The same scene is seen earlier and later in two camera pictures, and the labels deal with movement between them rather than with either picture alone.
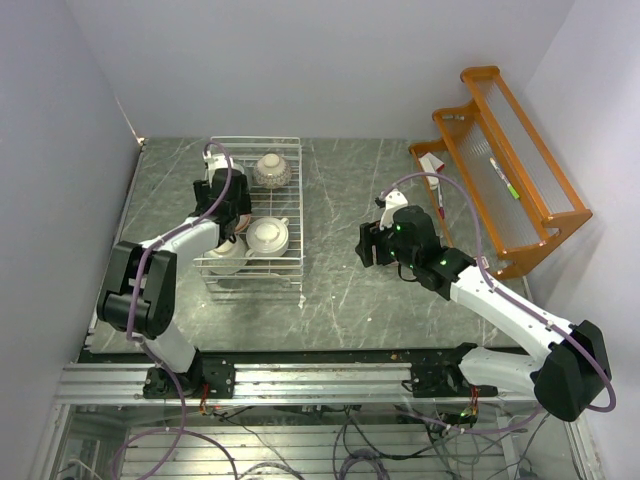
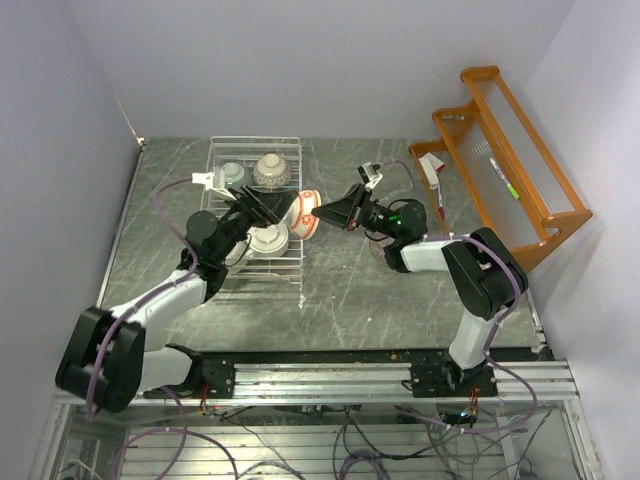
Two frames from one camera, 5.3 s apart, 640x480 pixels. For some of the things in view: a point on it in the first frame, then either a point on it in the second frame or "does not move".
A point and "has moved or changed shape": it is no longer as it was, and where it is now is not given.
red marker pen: (440, 198) does not move
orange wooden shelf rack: (495, 187) does not move
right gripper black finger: (372, 234) → (344, 210)
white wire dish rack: (269, 249) does not move
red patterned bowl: (244, 220) has moved or changed shape
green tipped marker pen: (510, 188) does not move
